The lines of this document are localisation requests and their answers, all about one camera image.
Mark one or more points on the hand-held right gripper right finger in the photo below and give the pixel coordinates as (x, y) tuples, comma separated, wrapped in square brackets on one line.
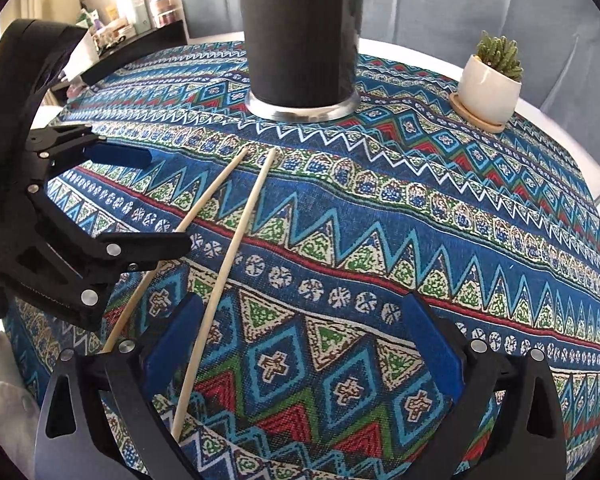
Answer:
[(437, 345)]

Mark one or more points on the white bottle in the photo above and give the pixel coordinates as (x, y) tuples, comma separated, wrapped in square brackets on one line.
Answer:
[(141, 10)]

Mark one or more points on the wooden chopstick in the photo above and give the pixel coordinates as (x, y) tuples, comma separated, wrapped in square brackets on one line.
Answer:
[(235, 240), (215, 185)]

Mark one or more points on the black shelf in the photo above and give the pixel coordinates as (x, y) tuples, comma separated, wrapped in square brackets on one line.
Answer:
[(145, 40)]

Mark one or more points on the person's light clothing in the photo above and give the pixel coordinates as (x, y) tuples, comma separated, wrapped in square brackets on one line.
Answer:
[(5, 410)]

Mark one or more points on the blue patterned tablecloth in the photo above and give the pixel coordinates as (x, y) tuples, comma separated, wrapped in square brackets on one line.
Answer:
[(380, 260)]

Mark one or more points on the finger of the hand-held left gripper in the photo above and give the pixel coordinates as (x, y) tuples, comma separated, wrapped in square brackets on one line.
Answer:
[(122, 157), (130, 252)]

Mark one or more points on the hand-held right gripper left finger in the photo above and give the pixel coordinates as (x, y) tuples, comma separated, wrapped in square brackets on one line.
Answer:
[(175, 340)]

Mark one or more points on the blue-grey sofa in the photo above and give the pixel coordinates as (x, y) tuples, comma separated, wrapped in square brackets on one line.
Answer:
[(455, 0)]

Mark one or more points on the wooden saucer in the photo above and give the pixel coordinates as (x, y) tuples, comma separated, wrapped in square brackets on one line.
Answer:
[(480, 121)]

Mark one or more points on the pink jar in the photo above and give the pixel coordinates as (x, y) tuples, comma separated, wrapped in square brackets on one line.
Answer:
[(166, 12)]

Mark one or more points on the black metal-rimmed cup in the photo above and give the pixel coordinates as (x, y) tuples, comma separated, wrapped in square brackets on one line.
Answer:
[(300, 35)]

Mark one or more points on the succulent in white pot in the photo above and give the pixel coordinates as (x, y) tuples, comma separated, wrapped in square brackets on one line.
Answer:
[(487, 90)]

